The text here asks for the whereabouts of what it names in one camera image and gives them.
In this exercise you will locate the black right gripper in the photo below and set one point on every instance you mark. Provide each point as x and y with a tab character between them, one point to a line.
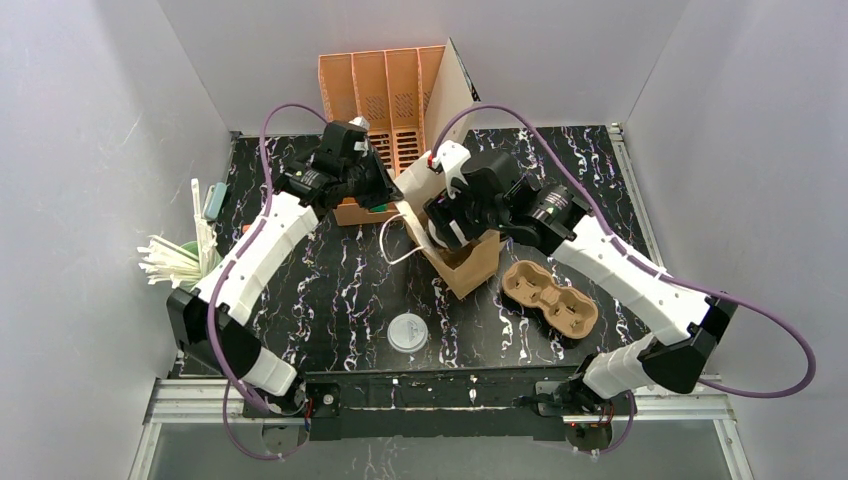
452	225

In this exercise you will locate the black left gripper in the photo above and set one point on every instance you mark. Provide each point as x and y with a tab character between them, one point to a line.
377	187

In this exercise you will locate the brown paper takeout bag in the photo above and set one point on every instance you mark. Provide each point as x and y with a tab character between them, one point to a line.
463	270

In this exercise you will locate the white plastic cup lid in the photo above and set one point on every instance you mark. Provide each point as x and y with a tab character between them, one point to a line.
407	333

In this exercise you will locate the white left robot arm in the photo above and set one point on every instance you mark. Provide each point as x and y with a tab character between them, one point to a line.
210	320

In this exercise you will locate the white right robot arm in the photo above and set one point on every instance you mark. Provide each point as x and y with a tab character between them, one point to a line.
685	326

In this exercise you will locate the orange desktop file organizer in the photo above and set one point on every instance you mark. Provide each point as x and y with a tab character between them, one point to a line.
389	88

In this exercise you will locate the white board panel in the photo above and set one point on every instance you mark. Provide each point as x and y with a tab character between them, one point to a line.
447	90

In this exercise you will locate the teal eraser case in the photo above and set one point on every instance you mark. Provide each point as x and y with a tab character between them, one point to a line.
214	201

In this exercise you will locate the green cup holder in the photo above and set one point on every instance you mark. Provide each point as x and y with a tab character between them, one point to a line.
206	264

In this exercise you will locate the white wrapped straws bundle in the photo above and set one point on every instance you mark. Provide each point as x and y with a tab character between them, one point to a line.
164	261

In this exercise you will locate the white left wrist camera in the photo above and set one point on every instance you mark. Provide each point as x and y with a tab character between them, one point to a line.
361	122

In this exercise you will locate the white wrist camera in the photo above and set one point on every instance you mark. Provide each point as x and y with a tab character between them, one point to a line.
448	160
361	122

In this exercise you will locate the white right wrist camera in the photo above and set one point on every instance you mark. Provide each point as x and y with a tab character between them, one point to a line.
448	160

